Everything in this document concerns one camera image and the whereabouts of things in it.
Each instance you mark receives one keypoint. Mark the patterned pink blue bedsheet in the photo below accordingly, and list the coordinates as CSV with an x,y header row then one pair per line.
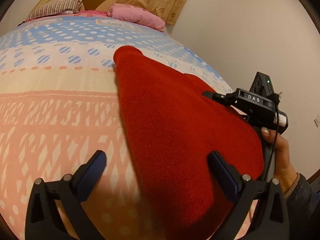
x,y
60,104

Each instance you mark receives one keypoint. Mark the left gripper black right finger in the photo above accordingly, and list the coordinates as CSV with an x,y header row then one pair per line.
x,y
270,219

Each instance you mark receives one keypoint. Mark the striped grey pillow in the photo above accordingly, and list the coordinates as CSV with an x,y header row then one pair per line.
x,y
55,7

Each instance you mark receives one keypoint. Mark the red knitted sweater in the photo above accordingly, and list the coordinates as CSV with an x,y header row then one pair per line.
x,y
170,128

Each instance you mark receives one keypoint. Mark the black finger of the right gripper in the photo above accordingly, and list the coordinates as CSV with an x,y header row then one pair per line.
x,y
228,99

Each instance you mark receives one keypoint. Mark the person's right hand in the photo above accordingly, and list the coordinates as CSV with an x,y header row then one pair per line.
x,y
283,169

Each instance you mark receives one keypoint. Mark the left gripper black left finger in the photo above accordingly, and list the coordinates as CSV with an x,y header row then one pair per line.
x,y
43,220

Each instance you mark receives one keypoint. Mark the dark jacket sleeve forearm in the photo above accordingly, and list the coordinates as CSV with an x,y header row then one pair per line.
x,y
303,210

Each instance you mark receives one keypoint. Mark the pink pillow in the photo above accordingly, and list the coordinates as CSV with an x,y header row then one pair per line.
x,y
129,13

